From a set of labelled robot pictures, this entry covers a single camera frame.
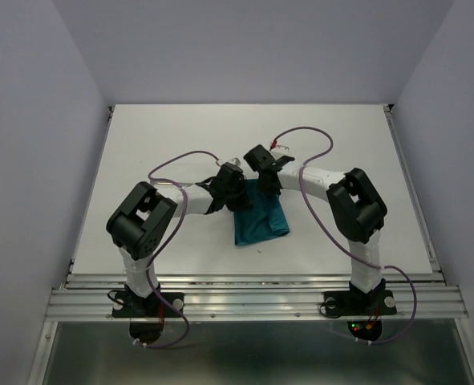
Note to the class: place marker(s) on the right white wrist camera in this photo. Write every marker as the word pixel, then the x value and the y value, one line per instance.
pixel 280 150

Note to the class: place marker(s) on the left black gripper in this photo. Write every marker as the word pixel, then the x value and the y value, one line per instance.
pixel 243 203

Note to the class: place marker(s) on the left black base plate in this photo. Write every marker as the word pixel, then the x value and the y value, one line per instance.
pixel 126 304

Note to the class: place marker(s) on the aluminium front rail frame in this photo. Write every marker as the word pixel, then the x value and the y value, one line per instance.
pixel 251 329

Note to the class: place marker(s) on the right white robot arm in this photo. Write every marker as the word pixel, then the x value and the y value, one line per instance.
pixel 358 212

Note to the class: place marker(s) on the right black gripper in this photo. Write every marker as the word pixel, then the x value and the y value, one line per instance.
pixel 264 189

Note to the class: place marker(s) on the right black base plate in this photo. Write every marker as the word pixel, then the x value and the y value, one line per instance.
pixel 337 304

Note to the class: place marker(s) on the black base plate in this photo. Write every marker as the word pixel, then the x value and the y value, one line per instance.
pixel 337 304
pixel 126 304

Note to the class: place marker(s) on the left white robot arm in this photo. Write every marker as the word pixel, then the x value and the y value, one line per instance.
pixel 141 221

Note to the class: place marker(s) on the teal cloth napkin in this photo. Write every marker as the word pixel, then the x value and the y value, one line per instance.
pixel 265 221

